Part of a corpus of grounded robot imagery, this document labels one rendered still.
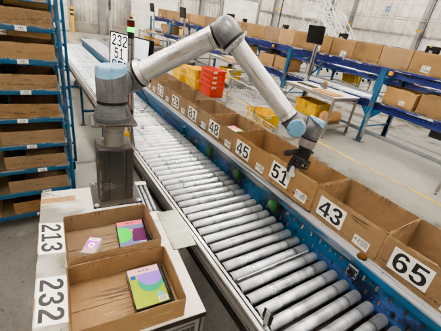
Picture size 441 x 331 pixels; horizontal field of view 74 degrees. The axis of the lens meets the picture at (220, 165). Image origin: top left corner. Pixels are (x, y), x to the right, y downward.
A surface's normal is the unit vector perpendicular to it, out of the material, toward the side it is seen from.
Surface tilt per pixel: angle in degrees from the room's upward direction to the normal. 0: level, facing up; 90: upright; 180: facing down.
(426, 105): 88
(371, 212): 89
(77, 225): 89
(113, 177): 90
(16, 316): 0
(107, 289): 2
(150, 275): 0
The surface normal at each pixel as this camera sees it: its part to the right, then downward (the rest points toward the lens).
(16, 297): 0.14, -0.88
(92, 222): 0.48, 0.44
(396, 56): -0.84, 0.11
